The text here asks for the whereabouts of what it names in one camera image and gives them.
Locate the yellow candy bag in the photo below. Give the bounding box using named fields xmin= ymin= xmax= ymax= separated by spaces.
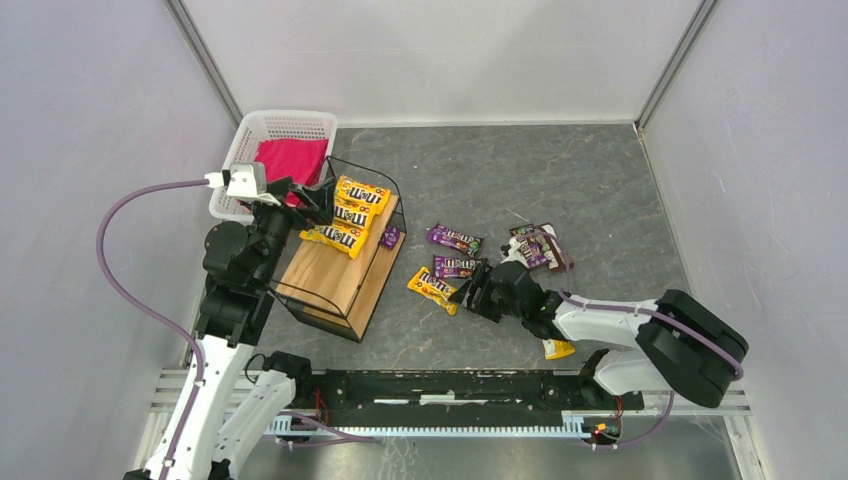
xmin=407 ymin=266 xmax=459 ymax=316
xmin=333 ymin=199 xmax=378 ymax=230
xmin=542 ymin=339 xmax=576 ymax=361
xmin=335 ymin=175 xmax=392 ymax=214
xmin=299 ymin=223 xmax=370 ymax=260

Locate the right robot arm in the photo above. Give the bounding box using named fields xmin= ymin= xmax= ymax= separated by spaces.
xmin=449 ymin=261 xmax=750 ymax=408

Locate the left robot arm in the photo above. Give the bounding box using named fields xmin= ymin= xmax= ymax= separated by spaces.
xmin=124 ymin=177 xmax=337 ymax=479

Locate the yellow candy bag on shelf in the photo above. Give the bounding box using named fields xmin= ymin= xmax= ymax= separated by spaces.
xmin=335 ymin=175 xmax=392 ymax=214

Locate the purple candy bag lower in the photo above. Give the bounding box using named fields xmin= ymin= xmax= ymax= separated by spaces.
xmin=433 ymin=255 xmax=488 ymax=279

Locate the brown candy bag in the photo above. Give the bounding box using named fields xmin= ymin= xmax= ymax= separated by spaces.
xmin=535 ymin=223 xmax=575 ymax=272

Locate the purple candy bag right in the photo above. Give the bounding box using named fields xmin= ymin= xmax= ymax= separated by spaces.
xmin=509 ymin=224 xmax=545 ymax=258

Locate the purple candy bag upper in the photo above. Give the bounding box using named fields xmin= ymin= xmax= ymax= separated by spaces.
xmin=426 ymin=223 xmax=484 ymax=258

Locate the small purple candy bag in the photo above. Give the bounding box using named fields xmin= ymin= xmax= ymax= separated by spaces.
xmin=379 ymin=225 xmax=403 ymax=250

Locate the pink cloth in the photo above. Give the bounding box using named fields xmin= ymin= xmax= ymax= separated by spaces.
xmin=253 ymin=138 xmax=329 ymax=186

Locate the white plastic basket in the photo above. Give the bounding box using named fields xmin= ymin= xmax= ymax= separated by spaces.
xmin=222 ymin=110 xmax=337 ymax=185

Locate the left corner aluminium profile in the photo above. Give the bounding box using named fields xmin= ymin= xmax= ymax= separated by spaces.
xmin=164 ymin=0 xmax=244 ymax=126

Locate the corner aluminium profile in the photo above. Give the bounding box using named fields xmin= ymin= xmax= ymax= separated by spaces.
xmin=164 ymin=0 xmax=244 ymax=126
xmin=633 ymin=0 xmax=720 ymax=136

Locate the right corner aluminium profile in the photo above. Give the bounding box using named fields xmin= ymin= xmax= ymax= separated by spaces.
xmin=633 ymin=0 xmax=720 ymax=136

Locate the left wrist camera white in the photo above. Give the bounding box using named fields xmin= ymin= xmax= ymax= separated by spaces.
xmin=204 ymin=162 xmax=282 ymax=206

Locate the wooden wire shelf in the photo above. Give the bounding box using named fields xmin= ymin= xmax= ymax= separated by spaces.
xmin=271 ymin=156 xmax=407 ymax=342

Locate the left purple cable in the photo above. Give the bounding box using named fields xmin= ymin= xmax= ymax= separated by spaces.
xmin=96 ymin=178 xmax=208 ymax=480

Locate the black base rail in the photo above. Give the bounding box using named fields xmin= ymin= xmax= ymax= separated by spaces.
xmin=290 ymin=370 xmax=645 ymax=428

